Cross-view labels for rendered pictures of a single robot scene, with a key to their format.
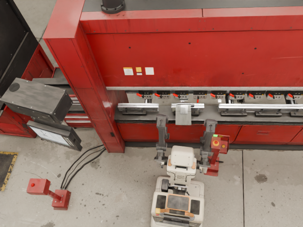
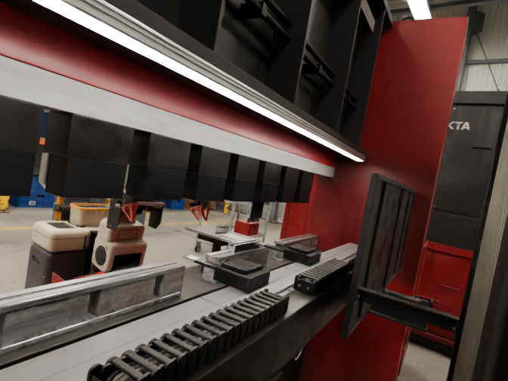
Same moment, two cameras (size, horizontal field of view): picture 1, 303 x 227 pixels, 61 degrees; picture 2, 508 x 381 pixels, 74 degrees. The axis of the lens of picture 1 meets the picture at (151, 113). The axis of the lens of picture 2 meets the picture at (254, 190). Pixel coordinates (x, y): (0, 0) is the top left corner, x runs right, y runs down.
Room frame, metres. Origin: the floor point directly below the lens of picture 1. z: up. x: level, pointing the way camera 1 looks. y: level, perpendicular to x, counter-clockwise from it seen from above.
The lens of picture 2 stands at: (2.09, -1.73, 1.29)
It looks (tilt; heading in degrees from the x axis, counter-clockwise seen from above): 3 degrees down; 110
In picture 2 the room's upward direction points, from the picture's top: 10 degrees clockwise
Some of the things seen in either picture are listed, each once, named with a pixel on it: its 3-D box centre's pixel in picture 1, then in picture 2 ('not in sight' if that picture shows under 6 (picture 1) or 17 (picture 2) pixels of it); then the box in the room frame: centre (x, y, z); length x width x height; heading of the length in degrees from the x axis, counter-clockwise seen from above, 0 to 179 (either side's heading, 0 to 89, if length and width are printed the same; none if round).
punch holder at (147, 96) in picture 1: (145, 91); (298, 186); (1.71, 0.03, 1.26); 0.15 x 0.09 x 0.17; 80
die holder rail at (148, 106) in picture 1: (138, 107); (297, 246); (1.73, 0.15, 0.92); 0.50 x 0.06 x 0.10; 80
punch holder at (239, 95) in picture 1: (236, 92); (156, 166); (1.53, -0.96, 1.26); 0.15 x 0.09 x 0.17; 80
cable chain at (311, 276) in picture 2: not in sight; (326, 273); (1.99, -0.67, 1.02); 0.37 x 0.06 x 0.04; 80
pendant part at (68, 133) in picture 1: (57, 133); not in sight; (1.24, 0.94, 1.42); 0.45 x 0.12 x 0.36; 65
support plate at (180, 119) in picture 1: (183, 115); (221, 233); (1.49, -0.37, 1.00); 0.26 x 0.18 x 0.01; 170
